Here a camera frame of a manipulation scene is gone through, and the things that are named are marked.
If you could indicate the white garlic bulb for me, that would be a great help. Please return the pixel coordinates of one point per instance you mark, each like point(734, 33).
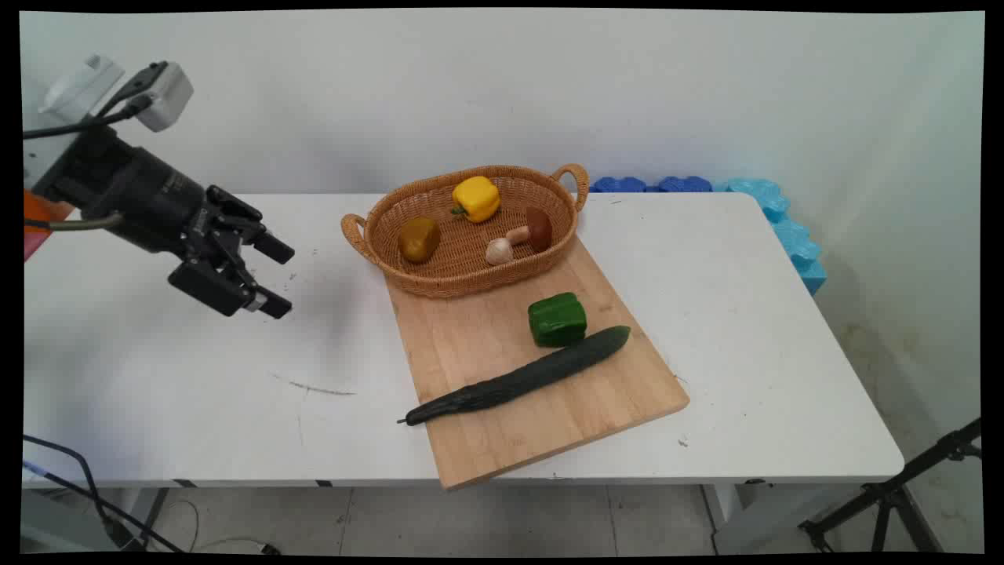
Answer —
point(498, 251)

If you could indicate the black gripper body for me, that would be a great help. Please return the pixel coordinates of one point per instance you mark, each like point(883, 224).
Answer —
point(141, 196)

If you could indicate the brown cap mushroom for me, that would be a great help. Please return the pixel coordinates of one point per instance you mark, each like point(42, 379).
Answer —
point(540, 229)

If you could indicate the white table leg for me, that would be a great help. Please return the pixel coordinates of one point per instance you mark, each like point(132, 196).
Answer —
point(722, 502)

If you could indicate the yellow bell pepper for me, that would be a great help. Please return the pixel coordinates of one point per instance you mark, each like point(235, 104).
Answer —
point(476, 198)

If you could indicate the black tripod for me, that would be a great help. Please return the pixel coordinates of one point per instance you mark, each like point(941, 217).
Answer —
point(890, 493)

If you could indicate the light blue foam tile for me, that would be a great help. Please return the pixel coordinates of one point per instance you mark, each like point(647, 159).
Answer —
point(792, 235)

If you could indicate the dark green cucumber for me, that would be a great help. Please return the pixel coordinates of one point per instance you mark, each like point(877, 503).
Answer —
point(518, 380)

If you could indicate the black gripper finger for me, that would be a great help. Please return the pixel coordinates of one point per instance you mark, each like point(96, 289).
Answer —
point(271, 247)
point(212, 286)

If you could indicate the oval wicker basket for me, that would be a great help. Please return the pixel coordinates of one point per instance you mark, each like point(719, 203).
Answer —
point(463, 263)

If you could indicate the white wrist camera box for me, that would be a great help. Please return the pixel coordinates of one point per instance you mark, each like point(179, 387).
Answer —
point(166, 100)

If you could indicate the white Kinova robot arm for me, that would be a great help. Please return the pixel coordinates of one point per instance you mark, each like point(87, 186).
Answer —
point(78, 85)

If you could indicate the green bell pepper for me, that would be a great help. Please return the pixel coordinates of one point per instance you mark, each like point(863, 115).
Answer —
point(557, 320)

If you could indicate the orange pink object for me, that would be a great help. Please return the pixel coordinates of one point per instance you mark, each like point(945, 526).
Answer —
point(43, 216)

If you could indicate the wooden cutting board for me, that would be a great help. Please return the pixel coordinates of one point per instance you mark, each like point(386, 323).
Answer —
point(510, 439)

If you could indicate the brown potato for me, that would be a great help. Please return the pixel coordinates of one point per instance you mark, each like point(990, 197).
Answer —
point(419, 239)

